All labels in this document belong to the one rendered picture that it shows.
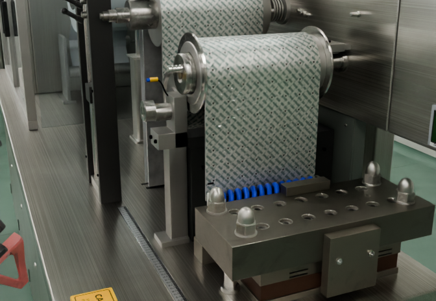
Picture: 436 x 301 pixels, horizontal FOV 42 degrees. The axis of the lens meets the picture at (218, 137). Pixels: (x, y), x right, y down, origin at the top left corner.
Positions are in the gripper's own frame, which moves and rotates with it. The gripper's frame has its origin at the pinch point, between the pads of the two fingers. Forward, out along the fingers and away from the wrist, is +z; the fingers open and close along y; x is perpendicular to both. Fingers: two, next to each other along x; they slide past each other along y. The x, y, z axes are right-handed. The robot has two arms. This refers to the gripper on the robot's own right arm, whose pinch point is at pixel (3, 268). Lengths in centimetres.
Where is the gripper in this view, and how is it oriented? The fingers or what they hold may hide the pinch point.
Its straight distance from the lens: 84.7
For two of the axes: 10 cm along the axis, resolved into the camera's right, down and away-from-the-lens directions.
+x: -6.0, 6.6, -4.6
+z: 3.4, 7.2, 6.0
